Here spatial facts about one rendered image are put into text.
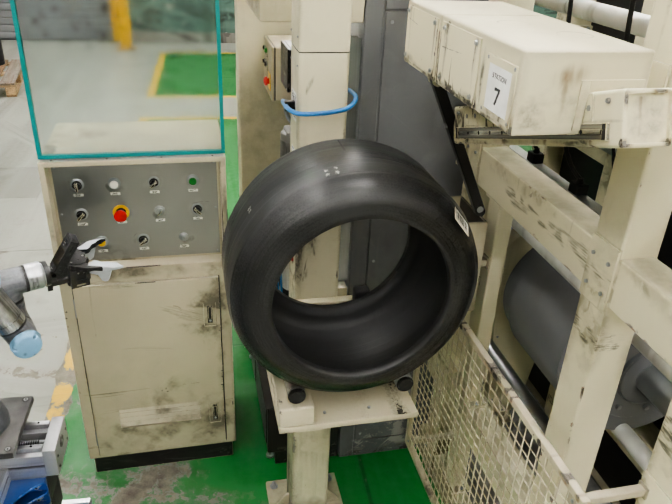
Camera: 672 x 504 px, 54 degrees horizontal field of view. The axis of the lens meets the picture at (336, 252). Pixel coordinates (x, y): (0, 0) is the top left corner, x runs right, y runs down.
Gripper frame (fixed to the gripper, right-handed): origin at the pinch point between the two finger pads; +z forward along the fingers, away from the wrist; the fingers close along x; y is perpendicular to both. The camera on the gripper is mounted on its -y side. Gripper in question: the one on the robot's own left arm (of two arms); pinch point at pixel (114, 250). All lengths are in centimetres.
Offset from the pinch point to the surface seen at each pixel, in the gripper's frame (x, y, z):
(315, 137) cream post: 31, -42, 44
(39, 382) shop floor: -78, 118, -15
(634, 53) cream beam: 99, -86, 59
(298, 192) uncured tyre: 60, -47, 20
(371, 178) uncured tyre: 67, -50, 34
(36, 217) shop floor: -256, 143, 28
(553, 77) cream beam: 94, -81, 46
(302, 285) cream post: 36, 2, 42
